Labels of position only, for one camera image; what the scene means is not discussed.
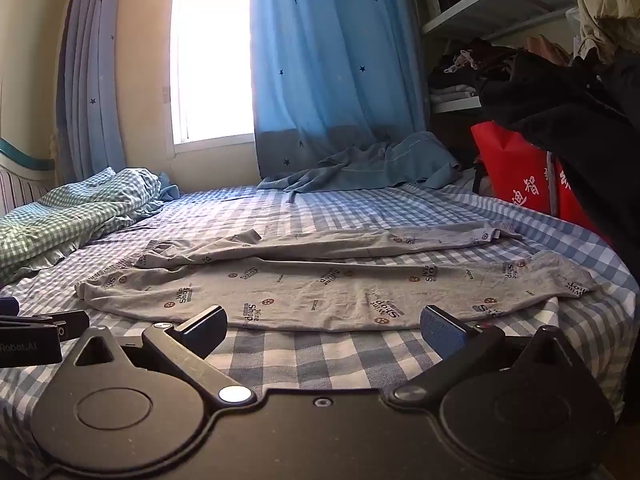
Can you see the small blue cloth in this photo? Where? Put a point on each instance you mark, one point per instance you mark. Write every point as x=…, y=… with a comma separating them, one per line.
x=169, y=190

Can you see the bright window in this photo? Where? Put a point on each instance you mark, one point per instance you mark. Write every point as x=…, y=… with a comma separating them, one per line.
x=210, y=50

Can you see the beige hanging garment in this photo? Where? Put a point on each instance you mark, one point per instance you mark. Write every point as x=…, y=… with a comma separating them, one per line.
x=607, y=5

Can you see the grey-blue star curtain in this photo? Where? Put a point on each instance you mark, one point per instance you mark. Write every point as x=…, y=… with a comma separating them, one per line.
x=90, y=70

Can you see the blue star curtain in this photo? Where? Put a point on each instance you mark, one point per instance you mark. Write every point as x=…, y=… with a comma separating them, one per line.
x=330, y=60

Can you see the green checked quilt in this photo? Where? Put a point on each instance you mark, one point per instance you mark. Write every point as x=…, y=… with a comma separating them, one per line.
x=60, y=210

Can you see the striped headboard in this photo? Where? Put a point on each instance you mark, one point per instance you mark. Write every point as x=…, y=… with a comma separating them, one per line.
x=20, y=185

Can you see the white shelf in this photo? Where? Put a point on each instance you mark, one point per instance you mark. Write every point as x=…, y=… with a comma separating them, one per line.
x=480, y=5

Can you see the grey printed pants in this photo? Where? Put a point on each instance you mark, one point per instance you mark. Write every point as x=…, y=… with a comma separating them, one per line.
x=320, y=285

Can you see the blue blanket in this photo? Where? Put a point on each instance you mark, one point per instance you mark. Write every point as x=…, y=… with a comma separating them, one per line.
x=380, y=165

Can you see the red bag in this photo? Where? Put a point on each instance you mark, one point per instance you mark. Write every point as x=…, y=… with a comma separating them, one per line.
x=520, y=180

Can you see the pile of dark clothes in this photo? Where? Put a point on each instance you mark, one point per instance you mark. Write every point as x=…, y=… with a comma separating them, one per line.
x=460, y=72

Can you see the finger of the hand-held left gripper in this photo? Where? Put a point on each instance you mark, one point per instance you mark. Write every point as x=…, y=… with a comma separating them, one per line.
x=70, y=324

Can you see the black jacket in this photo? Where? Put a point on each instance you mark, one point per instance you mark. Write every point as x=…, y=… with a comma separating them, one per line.
x=575, y=110

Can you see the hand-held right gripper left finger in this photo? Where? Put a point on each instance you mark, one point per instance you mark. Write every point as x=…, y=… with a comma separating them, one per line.
x=206, y=324

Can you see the blue checked bed sheet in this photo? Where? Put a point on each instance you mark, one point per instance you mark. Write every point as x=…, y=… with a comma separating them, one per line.
x=350, y=207

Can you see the pink garment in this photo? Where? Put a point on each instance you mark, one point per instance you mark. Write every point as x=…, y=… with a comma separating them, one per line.
x=545, y=50

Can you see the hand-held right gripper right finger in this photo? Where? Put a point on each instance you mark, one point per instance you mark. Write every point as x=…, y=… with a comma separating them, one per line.
x=439, y=331

